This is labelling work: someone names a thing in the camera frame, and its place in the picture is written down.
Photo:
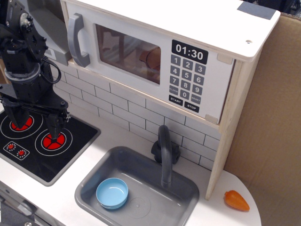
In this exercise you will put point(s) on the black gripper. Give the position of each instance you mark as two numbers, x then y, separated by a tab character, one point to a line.
31	90

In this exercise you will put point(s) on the white wooden microwave cabinet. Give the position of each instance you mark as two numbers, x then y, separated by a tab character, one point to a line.
235	34

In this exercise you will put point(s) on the orange toy carrot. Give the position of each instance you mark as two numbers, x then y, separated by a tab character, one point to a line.
235	200

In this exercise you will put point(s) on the light blue bowl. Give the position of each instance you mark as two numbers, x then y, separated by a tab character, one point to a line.
112	193

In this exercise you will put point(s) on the dark grey toy faucet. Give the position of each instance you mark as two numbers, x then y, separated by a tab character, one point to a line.
166	154

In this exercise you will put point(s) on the grey range hood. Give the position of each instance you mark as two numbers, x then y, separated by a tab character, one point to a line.
49	22

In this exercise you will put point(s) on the grey tape patch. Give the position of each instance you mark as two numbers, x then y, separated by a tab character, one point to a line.
256	10

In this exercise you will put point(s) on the black toy stovetop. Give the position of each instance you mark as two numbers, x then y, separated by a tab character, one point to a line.
32	150

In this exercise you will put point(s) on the grey toy sink basin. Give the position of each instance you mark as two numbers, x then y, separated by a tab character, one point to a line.
148	202

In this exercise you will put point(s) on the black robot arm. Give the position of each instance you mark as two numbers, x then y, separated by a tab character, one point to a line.
22	50

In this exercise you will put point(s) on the white toy microwave door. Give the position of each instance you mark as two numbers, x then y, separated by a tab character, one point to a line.
162	48

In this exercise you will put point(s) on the brown cardboard panel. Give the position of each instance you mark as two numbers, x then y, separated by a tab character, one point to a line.
266	150

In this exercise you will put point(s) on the grey microwave door handle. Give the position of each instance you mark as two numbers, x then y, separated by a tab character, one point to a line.
75	25

